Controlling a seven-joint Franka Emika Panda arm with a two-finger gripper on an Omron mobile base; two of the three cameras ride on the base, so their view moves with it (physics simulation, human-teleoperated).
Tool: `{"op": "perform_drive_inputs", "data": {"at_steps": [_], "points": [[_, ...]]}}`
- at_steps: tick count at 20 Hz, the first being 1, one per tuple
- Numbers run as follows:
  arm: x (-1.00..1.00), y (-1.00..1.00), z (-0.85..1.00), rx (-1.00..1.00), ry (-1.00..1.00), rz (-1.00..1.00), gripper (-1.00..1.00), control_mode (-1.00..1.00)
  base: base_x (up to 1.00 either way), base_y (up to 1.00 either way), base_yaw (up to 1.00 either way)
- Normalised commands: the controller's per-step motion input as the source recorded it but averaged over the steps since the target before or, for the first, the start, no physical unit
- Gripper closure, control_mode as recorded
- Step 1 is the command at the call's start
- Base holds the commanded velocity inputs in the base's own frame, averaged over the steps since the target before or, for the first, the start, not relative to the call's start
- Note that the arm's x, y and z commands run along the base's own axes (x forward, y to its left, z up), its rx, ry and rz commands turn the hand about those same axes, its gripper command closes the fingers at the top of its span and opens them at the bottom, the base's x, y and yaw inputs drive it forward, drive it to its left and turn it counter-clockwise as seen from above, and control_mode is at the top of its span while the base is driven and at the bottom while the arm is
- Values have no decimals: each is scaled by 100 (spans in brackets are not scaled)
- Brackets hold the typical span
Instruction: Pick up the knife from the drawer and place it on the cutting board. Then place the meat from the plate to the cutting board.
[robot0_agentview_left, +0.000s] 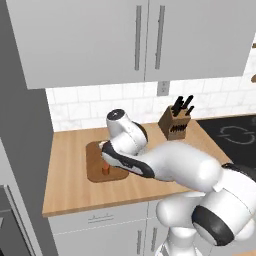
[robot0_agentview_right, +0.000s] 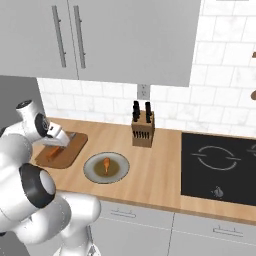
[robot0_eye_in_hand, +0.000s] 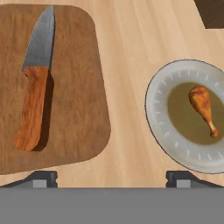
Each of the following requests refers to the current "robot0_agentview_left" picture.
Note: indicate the small orange-red block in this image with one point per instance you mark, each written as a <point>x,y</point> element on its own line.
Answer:
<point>106,169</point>

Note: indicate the grey wall socket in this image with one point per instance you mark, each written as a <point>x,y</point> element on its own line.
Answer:
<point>163,88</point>

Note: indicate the wide grey base cupboard door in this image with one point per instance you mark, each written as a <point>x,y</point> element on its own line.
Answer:
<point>96,241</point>

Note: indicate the wide grey drawer front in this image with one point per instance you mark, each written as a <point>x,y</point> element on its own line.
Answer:
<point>70,223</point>

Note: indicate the narrow grey base cupboard door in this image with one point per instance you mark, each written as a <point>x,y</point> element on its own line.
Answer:
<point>160,238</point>

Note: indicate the narrow grey wall cupboard door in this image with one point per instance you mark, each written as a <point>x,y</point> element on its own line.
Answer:
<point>206,40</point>

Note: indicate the dark built-in oven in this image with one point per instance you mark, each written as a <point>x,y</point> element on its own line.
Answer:
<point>10,226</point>

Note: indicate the brown wooden knife block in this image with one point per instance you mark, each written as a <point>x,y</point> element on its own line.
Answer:
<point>173,128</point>

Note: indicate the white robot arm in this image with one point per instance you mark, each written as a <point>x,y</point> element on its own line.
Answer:
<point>186,166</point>

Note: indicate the wide grey wall cupboard door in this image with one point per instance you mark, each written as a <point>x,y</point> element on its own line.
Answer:
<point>80,43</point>

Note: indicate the brown wooden cutting board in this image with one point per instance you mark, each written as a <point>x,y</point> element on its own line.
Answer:
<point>95,166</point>

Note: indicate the tall grey cabinet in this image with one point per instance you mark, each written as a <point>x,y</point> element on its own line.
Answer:
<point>23,116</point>

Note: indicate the black hob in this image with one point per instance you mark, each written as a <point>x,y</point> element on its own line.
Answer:
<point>233,140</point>

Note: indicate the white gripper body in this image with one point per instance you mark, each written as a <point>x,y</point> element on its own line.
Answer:
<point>103,144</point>

